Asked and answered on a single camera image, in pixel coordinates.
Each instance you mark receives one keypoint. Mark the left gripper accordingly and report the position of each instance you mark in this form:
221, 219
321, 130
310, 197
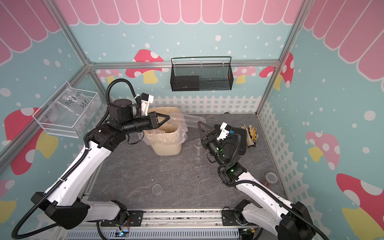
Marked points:
153, 118

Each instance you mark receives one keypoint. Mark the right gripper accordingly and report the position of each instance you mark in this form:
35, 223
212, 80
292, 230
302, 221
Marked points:
213, 134

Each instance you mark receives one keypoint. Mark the clear plastic jar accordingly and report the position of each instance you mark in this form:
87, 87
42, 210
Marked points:
190, 121
198, 144

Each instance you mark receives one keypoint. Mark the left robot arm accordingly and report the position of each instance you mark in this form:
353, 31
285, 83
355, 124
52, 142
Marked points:
60, 202

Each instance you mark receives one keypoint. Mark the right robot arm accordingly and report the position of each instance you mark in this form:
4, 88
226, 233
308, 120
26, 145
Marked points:
287, 221

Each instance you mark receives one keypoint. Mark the clear plastic bin liner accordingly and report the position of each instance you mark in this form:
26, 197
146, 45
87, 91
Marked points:
167, 134

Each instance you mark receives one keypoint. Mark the cream trash bin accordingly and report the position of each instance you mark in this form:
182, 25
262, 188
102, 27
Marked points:
165, 150

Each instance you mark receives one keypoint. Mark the black box in basket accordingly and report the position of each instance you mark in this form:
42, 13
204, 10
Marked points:
185, 83

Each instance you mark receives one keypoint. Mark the black plastic case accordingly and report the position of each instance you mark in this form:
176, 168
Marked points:
243, 144

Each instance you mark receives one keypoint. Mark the white yellow work gloves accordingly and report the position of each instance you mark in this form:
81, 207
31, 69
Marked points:
251, 135

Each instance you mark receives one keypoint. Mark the plastic bag in basket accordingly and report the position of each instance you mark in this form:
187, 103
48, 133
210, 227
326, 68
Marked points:
72, 111

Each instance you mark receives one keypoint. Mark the black wire mesh basket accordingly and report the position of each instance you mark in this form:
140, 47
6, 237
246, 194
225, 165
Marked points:
215, 73

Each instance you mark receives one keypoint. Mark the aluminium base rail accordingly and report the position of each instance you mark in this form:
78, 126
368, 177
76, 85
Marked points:
177, 224

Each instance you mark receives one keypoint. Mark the clear wire wall basket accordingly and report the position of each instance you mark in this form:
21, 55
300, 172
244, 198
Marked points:
39, 115

